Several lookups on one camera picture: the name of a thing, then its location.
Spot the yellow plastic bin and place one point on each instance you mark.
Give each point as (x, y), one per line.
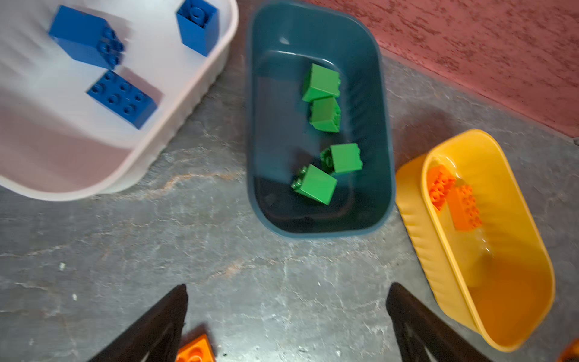
(497, 279)

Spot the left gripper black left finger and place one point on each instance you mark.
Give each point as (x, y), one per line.
(155, 336)

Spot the dark teal plastic bin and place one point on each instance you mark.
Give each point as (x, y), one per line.
(284, 38)

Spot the blue lego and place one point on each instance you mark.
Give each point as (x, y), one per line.
(123, 98)
(199, 25)
(86, 38)

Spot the green lego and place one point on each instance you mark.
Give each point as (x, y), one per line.
(341, 159)
(315, 184)
(326, 115)
(320, 82)

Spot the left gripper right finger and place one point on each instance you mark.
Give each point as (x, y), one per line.
(421, 335)

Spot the orange lego right cluster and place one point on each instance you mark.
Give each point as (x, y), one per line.
(571, 353)

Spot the white plastic bin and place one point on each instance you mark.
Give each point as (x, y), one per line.
(59, 144)

